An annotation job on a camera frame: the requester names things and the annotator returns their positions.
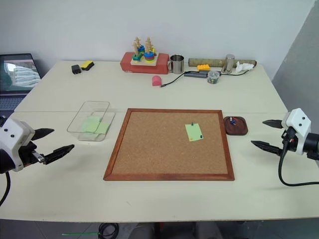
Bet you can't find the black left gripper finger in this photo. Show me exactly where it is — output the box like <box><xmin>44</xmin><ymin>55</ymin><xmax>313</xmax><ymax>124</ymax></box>
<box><xmin>43</xmin><ymin>144</ymin><xmax>75</xmax><ymax>165</ymax></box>
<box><xmin>33</xmin><ymin>128</ymin><xmax>55</xmax><ymax>141</ymax></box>

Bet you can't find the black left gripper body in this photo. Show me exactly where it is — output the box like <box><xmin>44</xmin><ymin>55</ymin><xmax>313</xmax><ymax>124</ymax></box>
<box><xmin>18</xmin><ymin>140</ymin><xmax>47</xmax><ymax>168</ymax></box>

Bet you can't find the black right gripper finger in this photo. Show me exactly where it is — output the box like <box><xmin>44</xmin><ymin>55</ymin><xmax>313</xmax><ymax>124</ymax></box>
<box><xmin>262</xmin><ymin>119</ymin><xmax>284</xmax><ymax>129</ymax></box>
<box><xmin>250</xmin><ymin>140</ymin><xmax>285</xmax><ymax>157</ymax></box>

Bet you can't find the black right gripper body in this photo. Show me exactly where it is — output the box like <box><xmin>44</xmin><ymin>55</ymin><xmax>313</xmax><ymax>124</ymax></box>
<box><xmin>281</xmin><ymin>126</ymin><xmax>299</xmax><ymax>153</ymax></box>

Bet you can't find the large green paper note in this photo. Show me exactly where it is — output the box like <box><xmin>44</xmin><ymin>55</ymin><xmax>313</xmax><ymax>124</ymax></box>
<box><xmin>80</xmin><ymin>115</ymin><xmax>101</xmax><ymax>133</ymax></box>

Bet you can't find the green sticky note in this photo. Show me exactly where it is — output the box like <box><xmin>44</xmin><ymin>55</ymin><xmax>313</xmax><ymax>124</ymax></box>
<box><xmin>184</xmin><ymin>122</ymin><xmax>204</xmax><ymax>143</ymax></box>

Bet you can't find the small jar of pins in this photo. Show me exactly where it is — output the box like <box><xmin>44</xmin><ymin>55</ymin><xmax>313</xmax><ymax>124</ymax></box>
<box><xmin>206</xmin><ymin>70</ymin><xmax>221</xmax><ymax>85</ymax></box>

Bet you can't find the black and yellow device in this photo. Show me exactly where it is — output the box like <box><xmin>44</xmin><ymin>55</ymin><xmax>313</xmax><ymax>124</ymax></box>
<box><xmin>80</xmin><ymin>60</ymin><xmax>96</xmax><ymax>71</ymax></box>

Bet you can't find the wood framed cork board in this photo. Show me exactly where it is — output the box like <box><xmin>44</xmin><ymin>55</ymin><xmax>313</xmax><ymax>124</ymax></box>
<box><xmin>103</xmin><ymin>108</ymin><xmax>235</xmax><ymax>182</ymax></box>

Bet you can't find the dark wooden tray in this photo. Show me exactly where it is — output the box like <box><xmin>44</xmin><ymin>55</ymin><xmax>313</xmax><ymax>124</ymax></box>
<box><xmin>223</xmin><ymin>116</ymin><xmax>249</xmax><ymax>136</ymax></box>

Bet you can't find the clear plastic container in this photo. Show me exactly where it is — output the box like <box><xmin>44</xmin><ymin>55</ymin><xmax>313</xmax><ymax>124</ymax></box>
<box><xmin>66</xmin><ymin>101</ymin><xmax>116</xmax><ymax>142</ymax></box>

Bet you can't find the open laptop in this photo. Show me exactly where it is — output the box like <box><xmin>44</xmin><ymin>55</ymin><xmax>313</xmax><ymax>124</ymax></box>
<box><xmin>0</xmin><ymin>52</ymin><xmax>42</xmax><ymax>112</ymax></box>

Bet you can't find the crumpled white tissue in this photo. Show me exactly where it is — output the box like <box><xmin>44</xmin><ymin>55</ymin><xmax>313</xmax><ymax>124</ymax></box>
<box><xmin>235</xmin><ymin>60</ymin><xmax>255</xmax><ymax>74</ymax></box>

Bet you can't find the steel cylinder canister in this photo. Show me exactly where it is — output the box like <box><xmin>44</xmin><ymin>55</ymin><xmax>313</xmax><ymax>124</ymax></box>
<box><xmin>221</xmin><ymin>54</ymin><xmax>236</xmax><ymax>74</ymax></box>

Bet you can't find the brown cardboard tube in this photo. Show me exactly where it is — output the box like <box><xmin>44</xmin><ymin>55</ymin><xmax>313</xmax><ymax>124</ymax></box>
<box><xmin>188</xmin><ymin>57</ymin><xmax>258</xmax><ymax>68</ymax></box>

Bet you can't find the grey usb hub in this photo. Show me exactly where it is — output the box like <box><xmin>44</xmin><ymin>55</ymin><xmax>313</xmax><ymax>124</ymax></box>
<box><xmin>183</xmin><ymin>70</ymin><xmax>209</xmax><ymax>79</ymax></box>

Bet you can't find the stainless steel mug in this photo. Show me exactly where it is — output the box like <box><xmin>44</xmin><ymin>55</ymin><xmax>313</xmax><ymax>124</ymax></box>
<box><xmin>166</xmin><ymin>54</ymin><xmax>185</xmax><ymax>75</ymax></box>

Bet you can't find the wooden colourful stacking toy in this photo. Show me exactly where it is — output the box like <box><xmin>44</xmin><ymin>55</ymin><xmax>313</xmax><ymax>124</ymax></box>
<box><xmin>130</xmin><ymin>36</ymin><xmax>160</xmax><ymax>67</ymax></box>

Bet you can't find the red rectangular box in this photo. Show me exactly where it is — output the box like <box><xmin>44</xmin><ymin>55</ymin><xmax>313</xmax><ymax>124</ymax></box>
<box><xmin>120</xmin><ymin>51</ymin><xmax>170</xmax><ymax>75</ymax></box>

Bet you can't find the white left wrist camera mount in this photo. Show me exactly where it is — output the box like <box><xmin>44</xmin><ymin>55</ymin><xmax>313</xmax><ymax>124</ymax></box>
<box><xmin>0</xmin><ymin>118</ymin><xmax>36</xmax><ymax>173</ymax></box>

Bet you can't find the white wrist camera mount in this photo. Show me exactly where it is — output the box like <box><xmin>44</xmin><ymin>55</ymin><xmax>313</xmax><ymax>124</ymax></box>
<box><xmin>281</xmin><ymin>108</ymin><xmax>313</xmax><ymax>155</ymax></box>
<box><xmin>0</xmin><ymin>118</ymin><xmax>36</xmax><ymax>173</ymax></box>

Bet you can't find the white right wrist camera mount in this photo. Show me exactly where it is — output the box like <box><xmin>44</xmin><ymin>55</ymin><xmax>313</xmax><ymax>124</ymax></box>
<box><xmin>281</xmin><ymin>108</ymin><xmax>313</xmax><ymax>155</ymax></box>

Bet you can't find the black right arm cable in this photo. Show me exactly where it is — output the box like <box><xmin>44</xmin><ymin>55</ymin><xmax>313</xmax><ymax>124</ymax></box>
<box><xmin>278</xmin><ymin>128</ymin><xmax>319</xmax><ymax>187</ymax></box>

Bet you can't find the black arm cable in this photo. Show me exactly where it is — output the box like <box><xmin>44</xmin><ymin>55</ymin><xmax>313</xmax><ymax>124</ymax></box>
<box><xmin>278</xmin><ymin>128</ymin><xmax>319</xmax><ymax>187</ymax></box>
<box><xmin>0</xmin><ymin>171</ymin><xmax>11</xmax><ymax>207</ymax></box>

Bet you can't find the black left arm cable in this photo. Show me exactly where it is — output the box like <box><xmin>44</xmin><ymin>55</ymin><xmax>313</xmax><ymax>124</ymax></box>
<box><xmin>0</xmin><ymin>171</ymin><xmax>11</xmax><ymax>207</ymax></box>

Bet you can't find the thin black cable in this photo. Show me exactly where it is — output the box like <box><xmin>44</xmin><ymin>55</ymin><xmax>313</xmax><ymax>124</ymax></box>
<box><xmin>218</xmin><ymin>69</ymin><xmax>251</xmax><ymax>77</ymax></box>

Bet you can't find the coiled black floor cable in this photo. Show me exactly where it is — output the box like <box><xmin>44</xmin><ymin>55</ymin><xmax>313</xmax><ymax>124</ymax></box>
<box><xmin>98</xmin><ymin>222</ymin><xmax>120</xmax><ymax>238</ymax></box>

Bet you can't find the black usb cable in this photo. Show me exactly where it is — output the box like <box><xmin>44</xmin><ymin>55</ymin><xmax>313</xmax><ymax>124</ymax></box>
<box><xmin>159</xmin><ymin>73</ymin><xmax>186</xmax><ymax>89</ymax></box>

